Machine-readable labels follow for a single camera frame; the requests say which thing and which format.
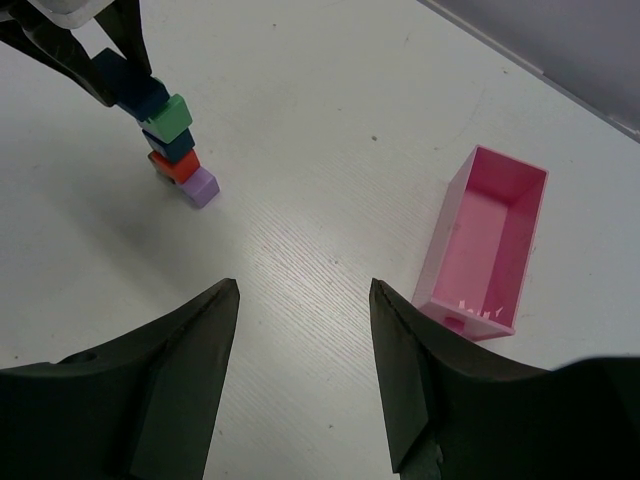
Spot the small dark blue block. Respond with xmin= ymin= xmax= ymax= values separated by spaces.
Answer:
xmin=142 ymin=129 xmax=195 ymax=164

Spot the green notched wood block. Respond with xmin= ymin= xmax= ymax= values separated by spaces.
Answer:
xmin=145 ymin=94 xmax=193 ymax=143

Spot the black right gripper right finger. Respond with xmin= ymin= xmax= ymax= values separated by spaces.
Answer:
xmin=370 ymin=280 xmax=639 ymax=479

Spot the pink plastic box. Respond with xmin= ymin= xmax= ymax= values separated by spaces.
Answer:
xmin=411 ymin=146 xmax=548 ymax=341

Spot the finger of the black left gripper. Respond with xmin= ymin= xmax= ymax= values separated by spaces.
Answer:
xmin=95 ymin=0 xmax=152 ymax=75
xmin=1 ymin=19 xmax=116 ymax=107

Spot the long dark blue block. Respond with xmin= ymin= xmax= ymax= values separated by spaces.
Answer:
xmin=92 ymin=48 xmax=170 ymax=122

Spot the purple wood cube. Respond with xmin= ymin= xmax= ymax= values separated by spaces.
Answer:
xmin=179 ymin=167 xmax=220 ymax=209

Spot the red letter wood cube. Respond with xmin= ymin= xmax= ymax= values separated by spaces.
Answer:
xmin=148 ymin=149 xmax=201 ymax=185

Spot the olive grey wood cube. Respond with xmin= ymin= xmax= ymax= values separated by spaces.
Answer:
xmin=156 ymin=171 xmax=175 ymax=185

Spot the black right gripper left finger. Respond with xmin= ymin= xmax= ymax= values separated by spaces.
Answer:
xmin=1 ymin=279 xmax=239 ymax=479

